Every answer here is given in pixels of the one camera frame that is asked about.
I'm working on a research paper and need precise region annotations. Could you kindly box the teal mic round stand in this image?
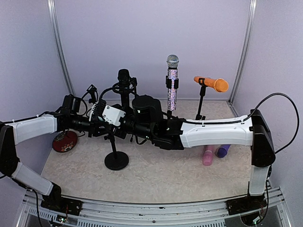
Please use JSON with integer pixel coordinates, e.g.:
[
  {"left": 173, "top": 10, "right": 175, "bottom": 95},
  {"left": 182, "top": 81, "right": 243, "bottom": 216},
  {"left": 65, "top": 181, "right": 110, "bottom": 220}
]
[{"left": 104, "top": 134, "right": 129, "bottom": 171}]

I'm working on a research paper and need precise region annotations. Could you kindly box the purple mic round stand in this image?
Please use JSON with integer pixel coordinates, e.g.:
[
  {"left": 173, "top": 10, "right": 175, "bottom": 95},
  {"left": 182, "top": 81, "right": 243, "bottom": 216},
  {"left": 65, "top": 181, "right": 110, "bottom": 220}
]
[{"left": 87, "top": 84, "right": 98, "bottom": 104}]

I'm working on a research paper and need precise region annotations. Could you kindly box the pink microphone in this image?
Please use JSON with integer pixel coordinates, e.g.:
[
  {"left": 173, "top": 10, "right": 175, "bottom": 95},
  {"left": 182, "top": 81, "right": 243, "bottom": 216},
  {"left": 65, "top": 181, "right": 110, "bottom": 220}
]
[{"left": 202, "top": 145, "right": 214, "bottom": 166}]

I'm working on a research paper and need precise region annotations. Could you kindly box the orange mic round stand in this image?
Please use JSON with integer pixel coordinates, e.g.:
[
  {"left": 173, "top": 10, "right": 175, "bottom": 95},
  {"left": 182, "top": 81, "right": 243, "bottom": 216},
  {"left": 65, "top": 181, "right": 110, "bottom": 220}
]
[{"left": 194, "top": 77, "right": 208, "bottom": 120}]

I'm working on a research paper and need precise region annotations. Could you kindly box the purple microphone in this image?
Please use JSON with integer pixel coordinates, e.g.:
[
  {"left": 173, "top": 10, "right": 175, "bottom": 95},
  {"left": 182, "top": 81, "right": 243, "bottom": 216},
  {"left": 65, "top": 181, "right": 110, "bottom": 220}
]
[{"left": 216, "top": 144, "right": 230, "bottom": 158}]

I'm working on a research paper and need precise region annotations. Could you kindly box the orange microphone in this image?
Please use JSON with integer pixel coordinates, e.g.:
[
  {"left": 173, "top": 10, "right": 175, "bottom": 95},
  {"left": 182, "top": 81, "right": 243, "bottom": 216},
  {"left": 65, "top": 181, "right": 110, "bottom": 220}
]
[{"left": 194, "top": 76, "right": 229, "bottom": 93}]

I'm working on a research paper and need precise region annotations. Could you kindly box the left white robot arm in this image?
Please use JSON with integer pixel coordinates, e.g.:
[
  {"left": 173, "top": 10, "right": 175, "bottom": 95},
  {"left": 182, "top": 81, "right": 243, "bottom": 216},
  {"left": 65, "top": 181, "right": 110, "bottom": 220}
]
[{"left": 0, "top": 95, "right": 108, "bottom": 210}]

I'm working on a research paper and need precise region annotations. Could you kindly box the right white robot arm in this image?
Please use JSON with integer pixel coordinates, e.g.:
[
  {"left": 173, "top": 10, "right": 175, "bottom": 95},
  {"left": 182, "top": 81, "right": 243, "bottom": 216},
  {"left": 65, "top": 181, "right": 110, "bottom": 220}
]
[{"left": 100, "top": 95, "right": 276, "bottom": 210}]

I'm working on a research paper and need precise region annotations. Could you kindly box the black tripod mic stand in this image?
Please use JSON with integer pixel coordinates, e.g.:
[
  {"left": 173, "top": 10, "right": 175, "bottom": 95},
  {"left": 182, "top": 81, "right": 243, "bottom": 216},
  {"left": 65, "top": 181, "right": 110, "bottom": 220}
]
[{"left": 112, "top": 78, "right": 137, "bottom": 120}]

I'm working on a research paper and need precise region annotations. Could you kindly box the black microphone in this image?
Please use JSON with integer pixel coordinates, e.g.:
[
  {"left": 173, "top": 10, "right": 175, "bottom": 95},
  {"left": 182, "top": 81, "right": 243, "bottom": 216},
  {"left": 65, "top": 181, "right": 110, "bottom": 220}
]
[{"left": 118, "top": 69, "right": 130, "bottom": 113}]

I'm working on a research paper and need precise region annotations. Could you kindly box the glitter mic round stand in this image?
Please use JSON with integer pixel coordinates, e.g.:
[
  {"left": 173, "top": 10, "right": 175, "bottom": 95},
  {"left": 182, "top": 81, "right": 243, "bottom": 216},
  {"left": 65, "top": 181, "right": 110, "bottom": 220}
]
[{"left": 166, "top": 76, "right": 178, "bottom": 118}]

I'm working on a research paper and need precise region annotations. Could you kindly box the glitter silver microphone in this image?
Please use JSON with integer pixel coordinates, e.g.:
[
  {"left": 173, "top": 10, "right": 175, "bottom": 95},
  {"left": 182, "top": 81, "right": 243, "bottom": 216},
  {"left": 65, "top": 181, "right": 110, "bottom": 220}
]
[{"left": 166, "top": 54, "right": 179, "bottom": 112}]

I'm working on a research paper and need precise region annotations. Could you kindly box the red embroidered round cushion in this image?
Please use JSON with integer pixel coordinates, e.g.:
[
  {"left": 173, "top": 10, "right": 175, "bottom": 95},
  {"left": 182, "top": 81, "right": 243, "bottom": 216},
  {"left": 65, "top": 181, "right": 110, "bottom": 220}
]
[{"left": 52, "top": 131, "right": 78, "bottom": 153}]

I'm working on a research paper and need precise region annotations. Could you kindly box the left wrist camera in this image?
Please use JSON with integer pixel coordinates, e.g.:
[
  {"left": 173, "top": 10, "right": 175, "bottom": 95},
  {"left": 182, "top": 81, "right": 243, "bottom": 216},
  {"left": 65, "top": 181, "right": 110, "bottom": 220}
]
[{"left": 89, "top": 101, "right": 106, "bottom": 122}]

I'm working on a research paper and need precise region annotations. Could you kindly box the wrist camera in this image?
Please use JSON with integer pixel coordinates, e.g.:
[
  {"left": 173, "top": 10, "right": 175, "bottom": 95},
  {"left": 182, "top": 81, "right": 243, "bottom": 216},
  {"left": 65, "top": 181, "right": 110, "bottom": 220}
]
[
  {"left": 89, "top": 101, "right": 106, "bottom": 122},
  {"left": 103, "top": 105, "right": 126, "bottom": 127}
]

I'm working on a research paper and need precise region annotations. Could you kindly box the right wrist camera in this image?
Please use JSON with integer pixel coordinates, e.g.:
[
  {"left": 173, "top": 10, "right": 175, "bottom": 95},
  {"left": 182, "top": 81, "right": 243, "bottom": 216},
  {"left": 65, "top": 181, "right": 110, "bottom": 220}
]
[{"left": 103, "top": 105, "right": 126, "bottom": 127}]

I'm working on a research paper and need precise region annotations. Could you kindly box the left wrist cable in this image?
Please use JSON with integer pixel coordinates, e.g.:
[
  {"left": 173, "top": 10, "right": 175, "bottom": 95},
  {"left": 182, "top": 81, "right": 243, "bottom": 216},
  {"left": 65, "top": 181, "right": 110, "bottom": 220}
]
[{"left": 79, "top": 93, "right": 92, "bottom": 116}]

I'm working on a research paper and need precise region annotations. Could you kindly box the wrist cable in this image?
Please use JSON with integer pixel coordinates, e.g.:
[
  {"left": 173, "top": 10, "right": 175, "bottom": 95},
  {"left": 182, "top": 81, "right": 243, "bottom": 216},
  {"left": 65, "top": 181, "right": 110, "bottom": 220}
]
[
  {"left": 247, "top": 93, "right": 300, "bottom": 154},
  {"left": 79, "top": 93, "right": 92, "bottom": 116}
]

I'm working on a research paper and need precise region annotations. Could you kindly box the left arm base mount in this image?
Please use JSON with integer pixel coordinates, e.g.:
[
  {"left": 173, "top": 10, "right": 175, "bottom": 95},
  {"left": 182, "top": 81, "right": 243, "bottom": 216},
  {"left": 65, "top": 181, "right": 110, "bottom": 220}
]
[{"left": 41, "top": 197, "right": 82, "bottom": 216}]

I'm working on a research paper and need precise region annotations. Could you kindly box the aluminium front rail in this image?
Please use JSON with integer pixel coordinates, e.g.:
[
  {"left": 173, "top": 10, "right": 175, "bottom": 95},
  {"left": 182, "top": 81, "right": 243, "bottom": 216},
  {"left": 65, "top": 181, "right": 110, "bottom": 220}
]
[{"left": 14, "top": 187, "right": 295, "bottom": 227}]

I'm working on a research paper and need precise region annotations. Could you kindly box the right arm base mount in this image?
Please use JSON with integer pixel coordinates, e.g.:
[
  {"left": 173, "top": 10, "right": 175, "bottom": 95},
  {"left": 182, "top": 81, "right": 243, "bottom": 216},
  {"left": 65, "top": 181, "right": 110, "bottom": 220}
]
[{"left": 226, "top": 196, "right": 267, "bottom": 215}]

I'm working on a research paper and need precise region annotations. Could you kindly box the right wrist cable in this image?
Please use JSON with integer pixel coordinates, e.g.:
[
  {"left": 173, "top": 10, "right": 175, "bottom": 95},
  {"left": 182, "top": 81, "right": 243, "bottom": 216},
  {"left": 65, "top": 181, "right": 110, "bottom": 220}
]
[{"left": 247, "top": 93, "right": 300, "bottom": 154}]

